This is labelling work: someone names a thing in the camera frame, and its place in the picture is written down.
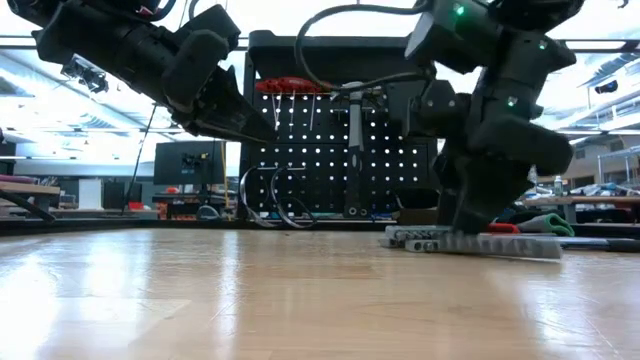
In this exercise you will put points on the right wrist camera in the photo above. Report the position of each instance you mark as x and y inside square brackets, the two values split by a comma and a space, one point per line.
[525, 147]

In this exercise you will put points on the black monitor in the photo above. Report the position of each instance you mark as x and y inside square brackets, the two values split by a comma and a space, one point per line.
[190, 162]

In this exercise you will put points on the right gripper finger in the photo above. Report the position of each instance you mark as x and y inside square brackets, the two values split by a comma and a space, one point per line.
[450, 195]
[495, 200]

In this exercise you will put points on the small red container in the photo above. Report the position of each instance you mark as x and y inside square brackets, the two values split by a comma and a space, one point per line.
[136, 205]

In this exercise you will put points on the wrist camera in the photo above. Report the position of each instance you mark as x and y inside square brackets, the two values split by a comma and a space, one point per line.
[525, 147]
[195, 70]

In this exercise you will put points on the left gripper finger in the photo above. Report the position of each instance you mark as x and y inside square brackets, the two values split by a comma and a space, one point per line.
[245, 110]
[215, 125]

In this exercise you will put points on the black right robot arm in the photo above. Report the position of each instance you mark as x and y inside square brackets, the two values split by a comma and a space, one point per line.
[525, 50]

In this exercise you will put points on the black pegboard tool cart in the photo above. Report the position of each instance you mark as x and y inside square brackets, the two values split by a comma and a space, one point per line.
[350, 50]

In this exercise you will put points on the black aluminium table frame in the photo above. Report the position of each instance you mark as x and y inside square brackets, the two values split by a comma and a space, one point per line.
[175, 225]

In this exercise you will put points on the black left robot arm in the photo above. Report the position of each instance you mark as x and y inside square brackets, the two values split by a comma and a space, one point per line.
[100, 40]

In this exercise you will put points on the white box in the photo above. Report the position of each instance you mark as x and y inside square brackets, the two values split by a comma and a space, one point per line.
[90, 194]

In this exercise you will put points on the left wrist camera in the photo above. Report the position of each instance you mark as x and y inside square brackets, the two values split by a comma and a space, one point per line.
[195, 70]

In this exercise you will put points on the green grey curved object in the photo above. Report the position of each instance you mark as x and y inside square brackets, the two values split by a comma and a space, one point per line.
[547, 225]

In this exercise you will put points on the black pegboard box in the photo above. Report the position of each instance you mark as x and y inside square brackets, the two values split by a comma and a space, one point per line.
[400, 110]

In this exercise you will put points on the white bottle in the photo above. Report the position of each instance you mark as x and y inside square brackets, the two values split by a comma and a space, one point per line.
[558, 186]

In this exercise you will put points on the red flat tool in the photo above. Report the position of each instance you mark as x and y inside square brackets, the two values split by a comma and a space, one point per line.
[505, 228]

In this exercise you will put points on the black ceiling-mounted device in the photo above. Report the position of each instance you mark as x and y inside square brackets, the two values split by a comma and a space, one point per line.
[95, 82]

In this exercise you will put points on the small black ceiling camera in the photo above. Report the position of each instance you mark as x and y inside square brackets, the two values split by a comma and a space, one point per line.
[606, 87]

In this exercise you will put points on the wooden side bench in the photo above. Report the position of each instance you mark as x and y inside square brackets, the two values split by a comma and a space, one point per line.
[30, 188]

